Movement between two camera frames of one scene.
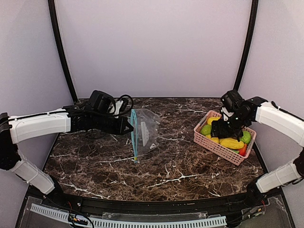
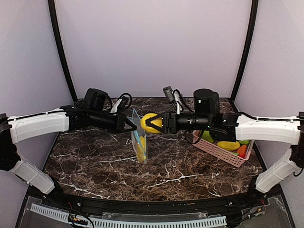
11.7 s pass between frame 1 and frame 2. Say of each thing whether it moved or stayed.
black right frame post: stayed
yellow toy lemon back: moved
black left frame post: stayed
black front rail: stayed
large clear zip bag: moved
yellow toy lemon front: moved
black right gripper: moved
